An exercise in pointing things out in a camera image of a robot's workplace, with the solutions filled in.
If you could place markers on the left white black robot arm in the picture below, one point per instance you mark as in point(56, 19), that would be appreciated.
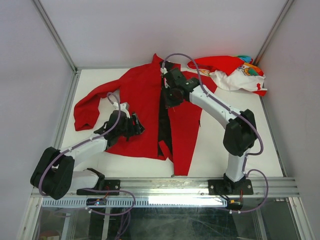
point(55, 172)

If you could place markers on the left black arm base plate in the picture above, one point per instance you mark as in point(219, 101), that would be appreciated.
point(105, 187)

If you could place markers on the left aluminium corner post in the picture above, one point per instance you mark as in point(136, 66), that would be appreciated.
point(54, 34)

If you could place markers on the red zip jacket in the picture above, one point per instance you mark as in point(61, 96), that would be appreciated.
point(173, 137)

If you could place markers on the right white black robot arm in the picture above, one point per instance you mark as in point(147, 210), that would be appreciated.
point(239, 126)

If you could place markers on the slotted grey cable duct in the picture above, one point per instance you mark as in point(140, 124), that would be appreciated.
point(140, 202)

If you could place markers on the red white printed garment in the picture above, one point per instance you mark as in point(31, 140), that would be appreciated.
point(231, 73)

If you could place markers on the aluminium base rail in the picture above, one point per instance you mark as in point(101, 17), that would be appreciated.
point(253, 187)

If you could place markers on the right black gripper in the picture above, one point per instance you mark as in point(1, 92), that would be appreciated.
point(168, 103)

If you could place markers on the aluminium corner post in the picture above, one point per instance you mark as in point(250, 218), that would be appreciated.
point(54, 34)
point(273, 30)

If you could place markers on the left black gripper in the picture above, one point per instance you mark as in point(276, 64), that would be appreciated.
point(138, 129)

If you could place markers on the right aluminium corner post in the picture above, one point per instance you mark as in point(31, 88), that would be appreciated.
point(273, 30)

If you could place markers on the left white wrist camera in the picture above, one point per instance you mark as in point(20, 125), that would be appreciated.
point(123, 107)

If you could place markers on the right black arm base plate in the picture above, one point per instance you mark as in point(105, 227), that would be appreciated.
point(228, 188)

